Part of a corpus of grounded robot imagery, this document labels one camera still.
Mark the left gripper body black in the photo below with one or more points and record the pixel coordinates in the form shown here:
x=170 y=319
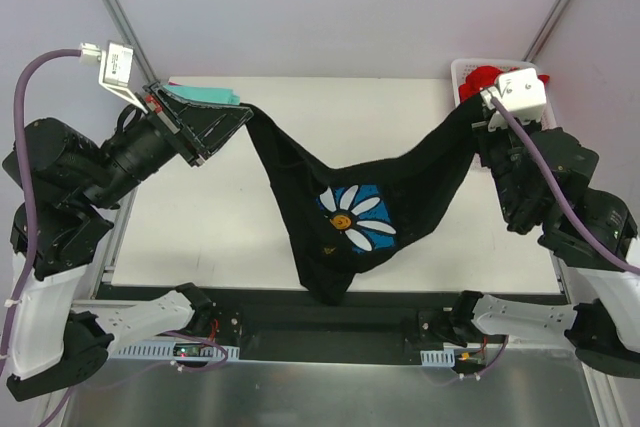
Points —
x=175 y=128

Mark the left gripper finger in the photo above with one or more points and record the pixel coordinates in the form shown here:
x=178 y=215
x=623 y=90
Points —
x=185 y=93
x=204 y=128

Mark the black t-shirt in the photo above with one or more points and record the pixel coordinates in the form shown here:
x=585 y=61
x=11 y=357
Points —
x=342 y=222

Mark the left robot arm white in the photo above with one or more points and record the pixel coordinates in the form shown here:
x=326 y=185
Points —
x=52 y=346

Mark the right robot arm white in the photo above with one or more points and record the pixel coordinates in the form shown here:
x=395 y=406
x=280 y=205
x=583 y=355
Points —
x=592 y=232

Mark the folded teal t-shirt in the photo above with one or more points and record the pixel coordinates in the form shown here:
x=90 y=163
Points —
x=210 y=94

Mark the red t-shirt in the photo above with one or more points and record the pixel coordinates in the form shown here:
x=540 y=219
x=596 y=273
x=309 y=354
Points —
x=469 y=81

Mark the white plastic basket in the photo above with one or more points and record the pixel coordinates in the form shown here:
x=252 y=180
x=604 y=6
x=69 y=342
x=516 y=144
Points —
x=517 y=85

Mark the left aluminium frame post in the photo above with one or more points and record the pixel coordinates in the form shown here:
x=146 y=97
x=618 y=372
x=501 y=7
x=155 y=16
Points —
x=125 y=29

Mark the aluminium frame post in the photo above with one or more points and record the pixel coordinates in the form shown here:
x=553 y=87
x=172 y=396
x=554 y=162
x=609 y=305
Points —
x=125 y=29
x=546 y=30

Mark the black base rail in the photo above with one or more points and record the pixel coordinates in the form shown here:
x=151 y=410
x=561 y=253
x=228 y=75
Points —
x=291 y=326

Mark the right aluminium frame post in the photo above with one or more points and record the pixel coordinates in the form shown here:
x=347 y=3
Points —
x=546 y=30

